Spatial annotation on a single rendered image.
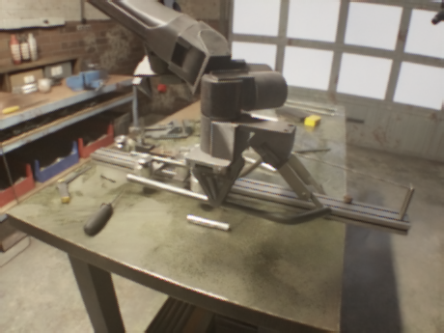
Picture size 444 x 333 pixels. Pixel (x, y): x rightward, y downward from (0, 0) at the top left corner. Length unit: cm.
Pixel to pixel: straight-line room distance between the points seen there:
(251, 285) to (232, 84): 35
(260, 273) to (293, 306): 9
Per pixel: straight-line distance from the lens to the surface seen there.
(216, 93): 40
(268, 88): 44
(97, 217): 70
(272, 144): 40
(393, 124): 388
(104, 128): 273
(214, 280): 57
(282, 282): 58
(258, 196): 76
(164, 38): 46
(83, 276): 99
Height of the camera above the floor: 130
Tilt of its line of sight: 27 degrees down
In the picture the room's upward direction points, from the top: 3 degrees clockwise
